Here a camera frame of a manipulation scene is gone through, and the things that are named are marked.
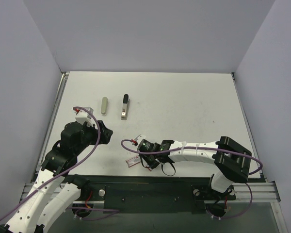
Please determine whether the beige stapler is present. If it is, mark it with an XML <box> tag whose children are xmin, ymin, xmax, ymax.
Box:
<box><xmin>100</xmin><ymin>97</ymin><xmax>109</xmax><ymax>116</ymax></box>

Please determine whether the grey black stapler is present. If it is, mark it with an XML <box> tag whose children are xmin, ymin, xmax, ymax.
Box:
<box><xmin>121</xmin><ymin>94</ymin><xmax>130</xmax><ymax>120</ymax></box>

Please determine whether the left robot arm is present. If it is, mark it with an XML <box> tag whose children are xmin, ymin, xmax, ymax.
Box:
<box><xmin>0</xmin><ymin>120</ymin><xmax>113</xmax><ymax>233</ymax></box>

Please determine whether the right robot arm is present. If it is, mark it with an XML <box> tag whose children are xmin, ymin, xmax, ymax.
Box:
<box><xmin>133</xmin><ymin>135</ymin><xmax>252</xmax><ymax>199</ymax></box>

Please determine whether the red staple box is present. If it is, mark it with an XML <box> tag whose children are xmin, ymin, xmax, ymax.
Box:
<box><xmin>126</xmin><ymin>156</ymin><xmax>141</xmax><ymax>167</ymax></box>

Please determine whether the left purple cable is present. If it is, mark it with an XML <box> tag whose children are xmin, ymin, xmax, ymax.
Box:
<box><xmin>0</xmin><ymin>106</ymin><xmax>102</xmax><ymax>225</ymax></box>

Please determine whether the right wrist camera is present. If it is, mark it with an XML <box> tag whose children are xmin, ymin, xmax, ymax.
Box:
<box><xmin>133</xmin><ymin>134</ymin><xmax>146</xmax><ymax>146</ymax></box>

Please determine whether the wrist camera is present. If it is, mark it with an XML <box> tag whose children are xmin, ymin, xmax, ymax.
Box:
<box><xmin>133</xmin><ymin>134</ymin><xmax>146</xmax><ymax>146</ymax></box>
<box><xmin>73</xmin><ymin>108</ymin><xmax>95</xmax><ymax>127</ymax></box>

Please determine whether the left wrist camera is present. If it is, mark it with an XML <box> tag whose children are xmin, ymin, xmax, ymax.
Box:
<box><xmin>73</xmin><ymin>108</ymin><xmax>95</xmax><ymax>127</ymax></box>

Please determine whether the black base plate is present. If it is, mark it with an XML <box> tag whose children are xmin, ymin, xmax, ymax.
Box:
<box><xmin>73</xmin><ymin>175</ymin><xmax>236</xmax><ymax>214</ymax></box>

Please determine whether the aluminium frame rail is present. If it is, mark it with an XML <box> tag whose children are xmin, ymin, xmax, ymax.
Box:
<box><xmin>35</xmin><ymin>72</ymin><xmax>69</xmax><ymax>174</ymax></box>

